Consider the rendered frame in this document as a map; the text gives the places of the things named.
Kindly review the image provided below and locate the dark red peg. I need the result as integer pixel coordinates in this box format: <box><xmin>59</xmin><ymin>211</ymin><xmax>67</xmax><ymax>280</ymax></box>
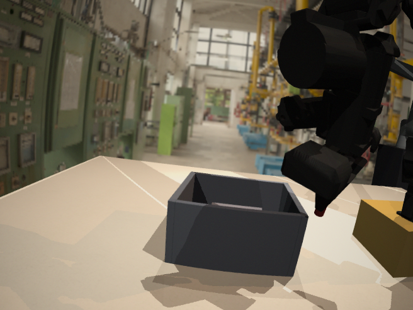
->
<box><xmin>314</xmin><ymin>208</ymin><xmax>326</xmax><ymax>217</ymax></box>

